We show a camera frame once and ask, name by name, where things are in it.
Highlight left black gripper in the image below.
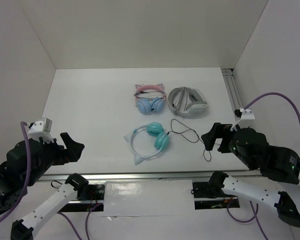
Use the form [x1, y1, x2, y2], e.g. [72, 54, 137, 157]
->
[26, 130, 85, 185]

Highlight black headphone audio cable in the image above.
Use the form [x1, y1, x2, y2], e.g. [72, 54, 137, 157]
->
[167, 118, 212, 162]

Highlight teal white cat-ear headphones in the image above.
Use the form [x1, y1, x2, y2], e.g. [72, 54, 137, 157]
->
[123, 122, 170, 166]

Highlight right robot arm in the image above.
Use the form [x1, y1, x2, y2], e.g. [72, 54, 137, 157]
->
[201, 122, 300, 228]

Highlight pink blue cat-ear headphones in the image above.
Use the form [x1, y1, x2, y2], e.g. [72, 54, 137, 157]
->
[134, 83, 167, 115]

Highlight grey white headset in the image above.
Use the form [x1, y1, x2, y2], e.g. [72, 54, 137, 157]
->
[167, 86, 209, 118]

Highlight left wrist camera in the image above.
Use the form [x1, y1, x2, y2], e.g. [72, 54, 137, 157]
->
[28, 118, 54, 143]

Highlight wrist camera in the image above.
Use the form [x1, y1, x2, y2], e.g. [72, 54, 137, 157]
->
[28, 118, 54, 143]
[234, 108, 256, 129]

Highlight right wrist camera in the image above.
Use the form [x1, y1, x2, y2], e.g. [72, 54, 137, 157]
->
[234, 108, 256, 129]

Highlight aluminium front rail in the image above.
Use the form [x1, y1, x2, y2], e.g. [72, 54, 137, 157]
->
[38, 170, 261, 182]

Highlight aluminium side rail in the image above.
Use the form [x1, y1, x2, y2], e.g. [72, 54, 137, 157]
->
[221, 68, 242, 111]

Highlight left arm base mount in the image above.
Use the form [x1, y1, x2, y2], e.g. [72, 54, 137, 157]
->
[60, 183, 105, 213]

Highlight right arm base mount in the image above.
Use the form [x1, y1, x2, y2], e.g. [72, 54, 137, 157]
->
[190, 182, 240, 210]

